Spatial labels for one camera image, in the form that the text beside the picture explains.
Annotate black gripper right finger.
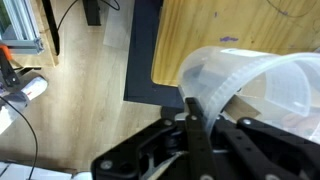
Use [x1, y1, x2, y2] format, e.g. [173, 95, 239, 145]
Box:
[211, 116, 320, 180]

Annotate black rectangular post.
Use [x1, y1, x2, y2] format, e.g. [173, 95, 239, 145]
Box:
[82, 0, 102, 27]

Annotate thin black cable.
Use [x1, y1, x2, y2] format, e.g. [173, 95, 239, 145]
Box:
[55, 0, 121, 31]

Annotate black floor cable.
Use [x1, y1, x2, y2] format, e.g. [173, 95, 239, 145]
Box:
[0, 95, 39, 180]

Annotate orange handled black clamp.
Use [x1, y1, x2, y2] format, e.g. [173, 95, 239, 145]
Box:
[0, 44, 22, 89]

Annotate white flat base plate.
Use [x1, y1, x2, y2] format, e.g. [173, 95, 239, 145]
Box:
[0, 161, 93, 180]

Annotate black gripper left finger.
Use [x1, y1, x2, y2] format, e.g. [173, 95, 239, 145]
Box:
[90, 96, 218, 180]

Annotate clear plastic cup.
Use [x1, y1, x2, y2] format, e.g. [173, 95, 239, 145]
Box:
[176, 45, 320, 146]

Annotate aluminium profile frame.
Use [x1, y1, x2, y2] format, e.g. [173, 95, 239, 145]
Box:
[0, 0, 45, 56]

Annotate dark blue rug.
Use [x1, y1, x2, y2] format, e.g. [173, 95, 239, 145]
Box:
[123, 0, 186, 110]

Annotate clear plastic floor sheet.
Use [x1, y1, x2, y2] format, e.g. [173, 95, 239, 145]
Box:
[102, 0, 135, 52]

